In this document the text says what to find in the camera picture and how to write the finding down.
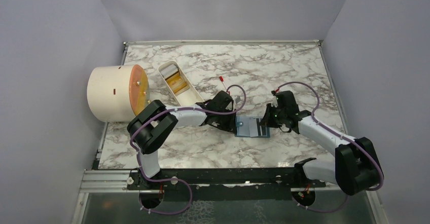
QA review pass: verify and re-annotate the grey silver credit card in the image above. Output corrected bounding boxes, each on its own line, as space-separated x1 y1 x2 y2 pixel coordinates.
248 117 270 138

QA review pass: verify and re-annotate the blue leather card holder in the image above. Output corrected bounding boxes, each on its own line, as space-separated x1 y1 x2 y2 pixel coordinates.
235 116 270 138

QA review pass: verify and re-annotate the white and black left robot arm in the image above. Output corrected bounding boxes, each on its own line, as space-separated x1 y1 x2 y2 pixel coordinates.
127 91 236 189

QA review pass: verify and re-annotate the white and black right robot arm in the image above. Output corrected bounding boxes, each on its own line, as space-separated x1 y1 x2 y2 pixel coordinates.
259 91 384 196

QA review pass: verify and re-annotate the stack of cards in tray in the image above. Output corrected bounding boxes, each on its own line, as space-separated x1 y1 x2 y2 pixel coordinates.
160 64 189 95

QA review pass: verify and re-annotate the small red white pen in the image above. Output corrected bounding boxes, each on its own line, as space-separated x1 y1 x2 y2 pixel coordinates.
219 76 229 93

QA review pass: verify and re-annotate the cream cylinder with orange disc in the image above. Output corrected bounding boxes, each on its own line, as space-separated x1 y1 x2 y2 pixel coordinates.
87 64 150 122

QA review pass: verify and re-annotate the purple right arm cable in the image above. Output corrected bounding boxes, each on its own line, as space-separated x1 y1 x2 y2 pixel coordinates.
272 81 385 214

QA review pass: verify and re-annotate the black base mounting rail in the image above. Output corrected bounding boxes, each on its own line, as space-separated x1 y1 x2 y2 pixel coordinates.
126 167 325 202

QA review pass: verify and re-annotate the aluminium frame rail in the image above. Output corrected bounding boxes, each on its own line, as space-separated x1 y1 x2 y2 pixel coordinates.
71 170 137 223

